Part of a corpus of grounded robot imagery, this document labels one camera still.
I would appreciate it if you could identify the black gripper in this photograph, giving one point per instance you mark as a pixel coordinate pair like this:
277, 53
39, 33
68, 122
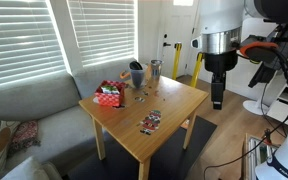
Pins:
220, 61

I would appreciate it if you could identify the red woven basket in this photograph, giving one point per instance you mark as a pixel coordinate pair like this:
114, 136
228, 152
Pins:
109, 98

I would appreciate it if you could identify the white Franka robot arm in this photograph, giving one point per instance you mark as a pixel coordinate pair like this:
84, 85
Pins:
220, 16

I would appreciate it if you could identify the white floor stand base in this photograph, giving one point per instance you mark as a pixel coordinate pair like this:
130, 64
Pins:
253, 107

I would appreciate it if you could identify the square wooden table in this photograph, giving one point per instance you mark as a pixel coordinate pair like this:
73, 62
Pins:
170, 106

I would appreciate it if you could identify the white shelf unit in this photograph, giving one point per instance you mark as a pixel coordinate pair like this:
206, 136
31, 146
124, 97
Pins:
284, 106

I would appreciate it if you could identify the steel tumbler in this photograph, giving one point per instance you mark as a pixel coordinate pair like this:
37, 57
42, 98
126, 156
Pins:
156, 69

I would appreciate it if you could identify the black floor mat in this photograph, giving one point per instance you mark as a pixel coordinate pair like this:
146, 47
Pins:
170, 156

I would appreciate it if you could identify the small dark sticker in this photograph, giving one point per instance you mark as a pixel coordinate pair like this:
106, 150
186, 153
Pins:
139, 99

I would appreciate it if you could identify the white door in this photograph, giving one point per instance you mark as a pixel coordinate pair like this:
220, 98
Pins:
179, 23

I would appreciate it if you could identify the orange curly toy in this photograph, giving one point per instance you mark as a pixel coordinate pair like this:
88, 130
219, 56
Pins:
124, 75

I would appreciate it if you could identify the black cat sticker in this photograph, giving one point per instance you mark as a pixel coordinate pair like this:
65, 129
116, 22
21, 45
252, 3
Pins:
119, 106

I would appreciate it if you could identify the round snowman sticker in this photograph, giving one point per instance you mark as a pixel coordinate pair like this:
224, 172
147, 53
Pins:
95, 100

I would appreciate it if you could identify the narrow white window blind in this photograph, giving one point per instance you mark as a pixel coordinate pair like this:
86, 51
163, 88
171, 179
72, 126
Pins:
104, 30

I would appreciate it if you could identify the grey sofa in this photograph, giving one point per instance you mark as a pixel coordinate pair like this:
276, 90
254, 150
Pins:
34, 96

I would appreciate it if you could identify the red floral cloth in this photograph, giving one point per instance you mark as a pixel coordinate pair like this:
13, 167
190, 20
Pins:
24, 135

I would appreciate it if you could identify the white cushion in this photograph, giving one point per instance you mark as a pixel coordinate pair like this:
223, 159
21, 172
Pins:
27, 170

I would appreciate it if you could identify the wide white window blind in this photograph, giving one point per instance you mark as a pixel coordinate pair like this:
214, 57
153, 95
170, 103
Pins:
20, 40

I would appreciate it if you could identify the yellow post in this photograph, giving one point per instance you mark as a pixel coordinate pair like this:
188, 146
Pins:
196, 71
176, 60

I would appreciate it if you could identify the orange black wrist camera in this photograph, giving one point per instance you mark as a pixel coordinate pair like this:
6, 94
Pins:
259, 50

